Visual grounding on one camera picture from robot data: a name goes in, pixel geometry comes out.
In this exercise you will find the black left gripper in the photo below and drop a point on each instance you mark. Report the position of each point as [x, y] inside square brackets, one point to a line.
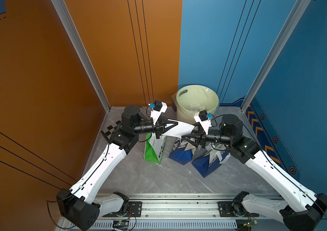
[160, 126]

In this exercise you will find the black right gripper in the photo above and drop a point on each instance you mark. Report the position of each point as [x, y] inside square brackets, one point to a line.
[201, 137]

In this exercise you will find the white receipt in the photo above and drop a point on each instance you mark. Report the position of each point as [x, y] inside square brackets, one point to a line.
[181, 129]

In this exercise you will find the blue white bag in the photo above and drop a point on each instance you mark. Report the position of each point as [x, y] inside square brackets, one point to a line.
[211, 160]
[182, 151]

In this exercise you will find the green white paper bag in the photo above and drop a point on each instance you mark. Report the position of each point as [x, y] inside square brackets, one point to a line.
[154, 148]

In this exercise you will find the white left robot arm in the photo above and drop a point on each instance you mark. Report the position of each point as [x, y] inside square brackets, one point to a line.
[105, 161]

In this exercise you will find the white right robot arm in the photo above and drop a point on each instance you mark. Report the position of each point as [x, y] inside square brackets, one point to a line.
[248, 152]

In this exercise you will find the white paper scraps in bin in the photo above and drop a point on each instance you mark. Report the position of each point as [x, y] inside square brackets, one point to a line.
[195, 108]

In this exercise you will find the pale green trash bin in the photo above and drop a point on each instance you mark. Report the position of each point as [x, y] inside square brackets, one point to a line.
[191, 95]

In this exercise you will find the black white chessboard box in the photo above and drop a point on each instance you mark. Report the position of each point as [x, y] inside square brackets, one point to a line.
[109, 130]

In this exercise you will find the green circuit board right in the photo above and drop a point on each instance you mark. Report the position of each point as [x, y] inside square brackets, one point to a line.
[250, 224]

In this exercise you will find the green circuit board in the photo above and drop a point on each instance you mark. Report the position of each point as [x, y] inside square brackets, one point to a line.
[120, 225]
[250, 224]

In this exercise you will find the green circuit board left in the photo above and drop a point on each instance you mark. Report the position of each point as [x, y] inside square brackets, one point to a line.
[120, 225]

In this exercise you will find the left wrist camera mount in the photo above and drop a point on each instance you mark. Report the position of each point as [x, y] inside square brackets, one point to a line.
[157, 107]

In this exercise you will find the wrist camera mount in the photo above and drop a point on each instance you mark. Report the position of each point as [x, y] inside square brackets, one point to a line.
[157, 107]
[204, 118]

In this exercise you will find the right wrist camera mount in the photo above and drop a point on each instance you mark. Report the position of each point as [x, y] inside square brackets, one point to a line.
[204, 118]

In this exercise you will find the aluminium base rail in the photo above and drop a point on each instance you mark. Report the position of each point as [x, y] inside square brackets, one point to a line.
[180, 210]

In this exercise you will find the aluminium corner post left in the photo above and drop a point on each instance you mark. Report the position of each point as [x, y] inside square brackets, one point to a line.
[71, 29]

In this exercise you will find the aluminium corner post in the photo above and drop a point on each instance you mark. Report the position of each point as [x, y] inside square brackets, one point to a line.
[290, 24]
[71, 29]

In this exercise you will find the aluminium corner post right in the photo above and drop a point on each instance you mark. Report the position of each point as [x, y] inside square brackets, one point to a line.
[290, 24]

